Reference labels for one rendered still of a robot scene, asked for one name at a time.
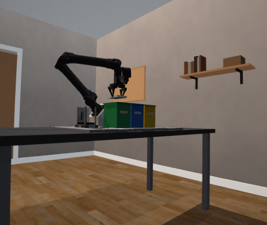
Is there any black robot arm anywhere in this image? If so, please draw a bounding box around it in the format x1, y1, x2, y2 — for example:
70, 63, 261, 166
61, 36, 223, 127
55, 52, 131, 116

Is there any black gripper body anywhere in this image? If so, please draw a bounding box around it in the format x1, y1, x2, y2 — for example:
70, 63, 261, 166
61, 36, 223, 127
109, 83, 125, 89

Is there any green open bin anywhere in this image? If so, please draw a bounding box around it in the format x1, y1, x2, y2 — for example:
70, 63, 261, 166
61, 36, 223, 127
103, 102, 131, 128

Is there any yellow open-top bin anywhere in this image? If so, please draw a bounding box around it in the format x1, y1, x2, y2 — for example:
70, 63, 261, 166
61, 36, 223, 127
143, 104, 156, 128

